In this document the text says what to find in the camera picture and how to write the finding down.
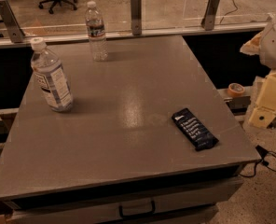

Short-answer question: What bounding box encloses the dark blue snack bar wrapper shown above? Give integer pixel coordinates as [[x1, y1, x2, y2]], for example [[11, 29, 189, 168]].
[[172, 108, 219, 151]]

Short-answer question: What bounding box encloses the right metal bracket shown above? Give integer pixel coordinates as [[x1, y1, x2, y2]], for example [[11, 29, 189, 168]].
[[201, 0, 220, 31]]

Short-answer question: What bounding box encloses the black cable on floor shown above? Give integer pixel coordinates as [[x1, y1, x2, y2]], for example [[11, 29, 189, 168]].
[[239, 145, 276, 179]]

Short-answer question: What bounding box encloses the metal rail frame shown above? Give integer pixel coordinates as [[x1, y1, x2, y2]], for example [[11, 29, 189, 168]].
[[0, 21, 268, 49]]

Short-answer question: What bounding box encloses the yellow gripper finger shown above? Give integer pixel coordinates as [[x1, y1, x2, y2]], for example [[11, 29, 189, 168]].
[[249, 70, 276, 128]]

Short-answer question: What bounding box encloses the clear plastic water bottle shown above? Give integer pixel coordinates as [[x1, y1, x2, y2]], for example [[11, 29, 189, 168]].
[[85, 1, 108, 61]]

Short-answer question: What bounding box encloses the blue label plastic water bottle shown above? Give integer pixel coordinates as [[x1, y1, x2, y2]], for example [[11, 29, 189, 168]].
[[31, 37, 74, 112]]

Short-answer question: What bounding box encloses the roll of tan tape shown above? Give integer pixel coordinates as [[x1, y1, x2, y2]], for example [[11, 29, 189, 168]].
[[228, 83, 245, 97]]

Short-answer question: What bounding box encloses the metal bracket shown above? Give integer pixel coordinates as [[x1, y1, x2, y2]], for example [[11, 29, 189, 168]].
[[131, 0, 142, 35], [0, 0, 25, 43], [201, 0, 220, 31]]

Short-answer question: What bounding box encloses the middle metal bracket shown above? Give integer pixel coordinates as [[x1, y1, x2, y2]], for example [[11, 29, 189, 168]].
[[131, 0, 142, 35]]

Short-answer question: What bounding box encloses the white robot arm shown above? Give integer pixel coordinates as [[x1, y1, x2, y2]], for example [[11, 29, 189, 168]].
[[240, 14, 276, 128]]

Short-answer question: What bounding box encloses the left metal bracket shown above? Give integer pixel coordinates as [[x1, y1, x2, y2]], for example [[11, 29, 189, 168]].
[[0, 0, 25, 43]]

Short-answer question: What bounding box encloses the grey drawer with black handle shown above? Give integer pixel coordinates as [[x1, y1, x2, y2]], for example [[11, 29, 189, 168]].
[[7, 176, 242, 224]]

